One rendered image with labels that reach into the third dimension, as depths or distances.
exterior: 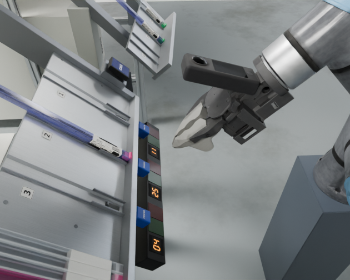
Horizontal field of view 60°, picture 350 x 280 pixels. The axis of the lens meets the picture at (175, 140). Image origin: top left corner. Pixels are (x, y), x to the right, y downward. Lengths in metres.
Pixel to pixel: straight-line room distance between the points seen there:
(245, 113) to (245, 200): 0.98
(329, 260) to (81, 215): 0.76
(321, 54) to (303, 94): 1.69
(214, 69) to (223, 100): 0.06
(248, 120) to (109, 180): 0.25
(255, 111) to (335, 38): 0.15
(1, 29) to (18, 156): 0.30
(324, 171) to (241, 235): 0.62
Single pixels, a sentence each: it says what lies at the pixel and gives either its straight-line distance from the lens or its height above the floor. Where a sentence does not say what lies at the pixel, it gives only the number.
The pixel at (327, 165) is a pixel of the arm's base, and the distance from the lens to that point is 0.80.
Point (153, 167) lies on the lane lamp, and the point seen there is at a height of 0.66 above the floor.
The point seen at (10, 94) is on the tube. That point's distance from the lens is 0.52.
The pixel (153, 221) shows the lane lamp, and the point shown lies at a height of 0.66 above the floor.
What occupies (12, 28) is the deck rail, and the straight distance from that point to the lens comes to 0.69.
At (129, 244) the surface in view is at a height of 0.74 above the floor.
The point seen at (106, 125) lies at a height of 0.75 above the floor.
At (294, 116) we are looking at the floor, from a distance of 1.93.
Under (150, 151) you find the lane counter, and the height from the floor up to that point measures 0.66.
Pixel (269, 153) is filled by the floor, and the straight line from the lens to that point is 1.66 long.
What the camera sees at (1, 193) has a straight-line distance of 0.43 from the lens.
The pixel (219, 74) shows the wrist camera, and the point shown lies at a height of 0.91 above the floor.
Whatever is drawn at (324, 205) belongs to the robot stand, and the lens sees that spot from 0.80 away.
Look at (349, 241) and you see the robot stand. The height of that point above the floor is 0.40.
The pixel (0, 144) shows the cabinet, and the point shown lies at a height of 0.62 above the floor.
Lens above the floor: 1.15
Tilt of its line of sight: 44 degrees down
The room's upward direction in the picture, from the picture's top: straight up
